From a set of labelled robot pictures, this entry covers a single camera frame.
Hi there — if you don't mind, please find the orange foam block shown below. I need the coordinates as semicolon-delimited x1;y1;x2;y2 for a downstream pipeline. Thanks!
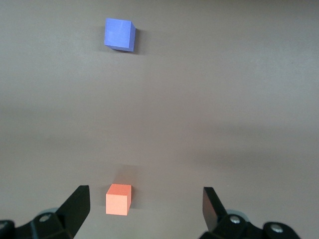
105;183;132;215

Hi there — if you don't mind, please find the purple foam block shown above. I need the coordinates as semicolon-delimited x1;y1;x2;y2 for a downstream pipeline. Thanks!
103;17;137;53

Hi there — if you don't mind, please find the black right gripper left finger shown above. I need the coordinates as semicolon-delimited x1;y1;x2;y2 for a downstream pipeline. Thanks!
0;185;91;239

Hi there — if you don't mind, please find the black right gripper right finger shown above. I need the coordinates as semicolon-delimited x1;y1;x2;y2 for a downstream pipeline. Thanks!
199;187;300;239

